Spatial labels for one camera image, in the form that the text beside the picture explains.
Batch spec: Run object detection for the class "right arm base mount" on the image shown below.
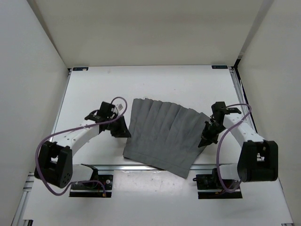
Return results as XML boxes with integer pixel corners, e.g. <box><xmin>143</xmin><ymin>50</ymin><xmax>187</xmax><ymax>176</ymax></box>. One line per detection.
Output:
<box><xmin>193</xmin><ymin>169</ymin><xmax>243</xmax><ymax>200</ymax></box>

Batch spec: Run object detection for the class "blue corner label left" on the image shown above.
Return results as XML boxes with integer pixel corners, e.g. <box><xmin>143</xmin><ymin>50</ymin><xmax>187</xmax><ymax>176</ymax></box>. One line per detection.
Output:
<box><xmin>72</xmin><ymin>67</ymin><xmax>89</xmax><ymax>71</ymax></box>

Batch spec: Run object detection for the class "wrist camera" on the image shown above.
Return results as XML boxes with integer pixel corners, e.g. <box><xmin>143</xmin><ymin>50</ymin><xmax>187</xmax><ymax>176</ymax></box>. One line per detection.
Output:
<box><xmin>211</xmin><ymin>102</ymin><xmax>229</xmax><ymax>121</ymax></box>
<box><xmin>96</xmin><ymin>101</ymin><xmax>124</xmax><ymax>119</ymax></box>

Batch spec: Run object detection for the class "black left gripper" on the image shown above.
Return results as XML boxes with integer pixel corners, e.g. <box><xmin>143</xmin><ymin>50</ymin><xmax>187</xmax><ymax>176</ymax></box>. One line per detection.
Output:
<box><xmin>107</xmin><ymin>114</ymin><xmax>131</xmax><ymax>138</ymax></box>

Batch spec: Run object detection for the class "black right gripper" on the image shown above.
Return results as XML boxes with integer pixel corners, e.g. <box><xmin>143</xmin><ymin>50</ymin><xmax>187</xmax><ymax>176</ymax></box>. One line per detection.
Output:
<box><xmin>198</xmin><ymin>121</ymin><xmax>226</xmax><ymax>147</ymax></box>

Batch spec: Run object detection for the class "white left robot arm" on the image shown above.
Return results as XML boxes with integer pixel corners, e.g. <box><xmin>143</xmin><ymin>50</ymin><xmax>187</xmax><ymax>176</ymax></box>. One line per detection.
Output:
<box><xmin>34</xmin><ymin>111</ymin><xmax>131</xmax><ymax>188</ymax></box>

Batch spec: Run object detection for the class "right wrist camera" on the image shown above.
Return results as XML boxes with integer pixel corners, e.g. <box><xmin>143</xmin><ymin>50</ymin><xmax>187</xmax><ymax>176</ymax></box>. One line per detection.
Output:
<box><xmin>211</xmin><ymin>102</ymin><xmax>229</xmax><ymax>121</ymax></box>

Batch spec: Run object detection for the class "aluminium left side rail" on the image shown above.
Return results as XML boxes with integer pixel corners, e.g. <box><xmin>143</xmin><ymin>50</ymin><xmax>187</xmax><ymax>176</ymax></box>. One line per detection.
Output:
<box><xmin>47</xmin><ymin>68</ymin><xmax>72</xmax><ymax>136</ymax></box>

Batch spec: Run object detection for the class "aluminium table edge rail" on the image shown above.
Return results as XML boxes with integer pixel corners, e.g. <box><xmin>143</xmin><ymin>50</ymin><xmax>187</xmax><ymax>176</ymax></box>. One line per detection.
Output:
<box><xmin>39</xmin><ymin>164</ymin><xmax>269</xmax><ymax>172</ymax></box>

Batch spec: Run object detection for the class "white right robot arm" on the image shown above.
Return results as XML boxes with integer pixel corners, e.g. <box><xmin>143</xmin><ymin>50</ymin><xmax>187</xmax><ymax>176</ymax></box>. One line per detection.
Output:
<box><xmin>198</xmin><ymin>102</ymin><xmax>278</xmax><ymax>188</ymax></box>

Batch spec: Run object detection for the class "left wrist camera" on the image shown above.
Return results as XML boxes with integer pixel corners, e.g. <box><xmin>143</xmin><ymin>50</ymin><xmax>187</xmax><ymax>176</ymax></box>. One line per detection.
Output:
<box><xmin>96</xmin><ymin>101</ymin><xmax>124</xmax><ymax>119</ymax></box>

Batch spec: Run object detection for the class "grey pleated skirt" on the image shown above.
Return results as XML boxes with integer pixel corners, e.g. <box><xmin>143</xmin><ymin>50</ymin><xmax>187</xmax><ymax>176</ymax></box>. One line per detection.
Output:
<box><xmin>123</xmin><ymin>98</ymin><xmax>209</xmax><ymax>178</ymax></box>

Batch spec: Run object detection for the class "blue corner label right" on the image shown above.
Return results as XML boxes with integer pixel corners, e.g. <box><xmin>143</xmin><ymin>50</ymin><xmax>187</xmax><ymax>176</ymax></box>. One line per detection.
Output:
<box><xmin>212</xmin><ymin>65</ymin><xmax>228</xmax><ymax>69</ymax></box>

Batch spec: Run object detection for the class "blue corner label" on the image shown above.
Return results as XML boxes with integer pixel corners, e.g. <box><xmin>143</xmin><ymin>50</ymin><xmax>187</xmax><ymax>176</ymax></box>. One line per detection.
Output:
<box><xmin>72</xmin><ymin>67</ymin><xmax>89</xmax><ymax>71</ymax></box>
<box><xmin>212</xmin><ymin>65</ymin><xmax>228</xmax><ymax>69</ymax></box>

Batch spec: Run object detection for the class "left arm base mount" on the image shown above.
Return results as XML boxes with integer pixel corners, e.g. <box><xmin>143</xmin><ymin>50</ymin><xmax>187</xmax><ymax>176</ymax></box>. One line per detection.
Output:
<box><xmin>69</xmin><ymin>164</ymin><xmax>113</xmax><ymax>198</ymax></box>

